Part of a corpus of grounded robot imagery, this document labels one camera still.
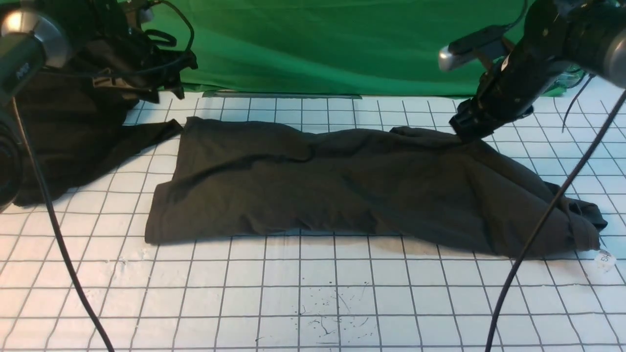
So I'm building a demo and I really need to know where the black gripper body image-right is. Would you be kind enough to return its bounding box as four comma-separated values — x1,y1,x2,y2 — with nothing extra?
449,44,558,142

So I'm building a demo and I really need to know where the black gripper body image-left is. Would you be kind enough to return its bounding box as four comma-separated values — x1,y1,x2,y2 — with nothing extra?
92,0,198,103

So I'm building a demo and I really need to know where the gray long-sleeved shirt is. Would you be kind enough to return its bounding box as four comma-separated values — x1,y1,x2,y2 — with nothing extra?
145,116,608,259

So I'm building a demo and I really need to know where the black clothes pile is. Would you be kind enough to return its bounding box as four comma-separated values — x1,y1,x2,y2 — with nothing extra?
0,29,183,207

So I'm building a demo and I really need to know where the green backdrop cloth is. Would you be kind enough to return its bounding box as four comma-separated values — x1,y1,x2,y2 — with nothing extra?
174,0,524,97

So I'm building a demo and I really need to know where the white hang tag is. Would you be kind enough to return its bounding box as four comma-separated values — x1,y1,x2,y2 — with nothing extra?
594,249,616,272

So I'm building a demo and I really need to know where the white grid table mat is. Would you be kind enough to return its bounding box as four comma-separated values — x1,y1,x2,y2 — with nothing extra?
0,87,626,352

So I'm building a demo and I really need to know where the silver wrist camera image-right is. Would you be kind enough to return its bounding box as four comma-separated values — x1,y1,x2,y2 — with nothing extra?
438,25,514,72

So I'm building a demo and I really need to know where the black cable image-left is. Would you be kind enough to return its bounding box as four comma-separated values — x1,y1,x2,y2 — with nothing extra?
11,97,115,352

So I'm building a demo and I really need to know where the black cable image-right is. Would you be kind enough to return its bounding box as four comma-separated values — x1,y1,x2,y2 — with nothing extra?
484,91,626,352

